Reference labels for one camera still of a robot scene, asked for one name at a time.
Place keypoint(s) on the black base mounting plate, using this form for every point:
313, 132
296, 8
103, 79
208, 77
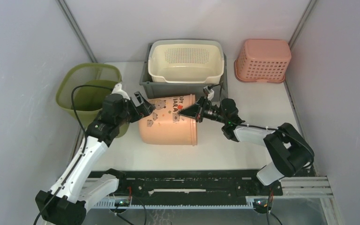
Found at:
190, 188

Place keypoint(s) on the aluminium front rail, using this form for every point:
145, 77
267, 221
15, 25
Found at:
296, 187

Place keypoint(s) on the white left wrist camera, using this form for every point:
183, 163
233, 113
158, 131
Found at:
118, 90

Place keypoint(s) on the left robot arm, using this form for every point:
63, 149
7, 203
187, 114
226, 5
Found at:
65, 203

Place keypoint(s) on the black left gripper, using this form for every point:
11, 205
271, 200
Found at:
146, 108

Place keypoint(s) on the orange plastic bucket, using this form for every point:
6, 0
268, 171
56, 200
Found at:
165, 126

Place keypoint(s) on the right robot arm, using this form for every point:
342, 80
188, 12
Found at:
288, 150

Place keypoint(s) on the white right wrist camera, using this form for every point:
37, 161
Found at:
209, 92

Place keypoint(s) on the pink perforated plastic basket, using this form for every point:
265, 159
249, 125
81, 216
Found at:
263, 60

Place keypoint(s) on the aluminium frame post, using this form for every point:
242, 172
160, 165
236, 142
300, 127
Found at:
292, 42
63, 5

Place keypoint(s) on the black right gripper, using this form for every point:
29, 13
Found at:
195, 112

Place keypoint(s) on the cream perforated plastic basket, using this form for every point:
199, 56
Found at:
188, 61

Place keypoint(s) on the right aluminium frame post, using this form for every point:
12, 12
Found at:
292, 42

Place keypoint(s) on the grey plastic storage bin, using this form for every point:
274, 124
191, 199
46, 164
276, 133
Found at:
162, 89

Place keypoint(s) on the left aluminium frame post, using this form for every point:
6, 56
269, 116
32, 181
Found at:
63, 5

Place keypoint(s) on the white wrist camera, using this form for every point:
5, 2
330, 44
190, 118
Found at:
118, 90
209, 92

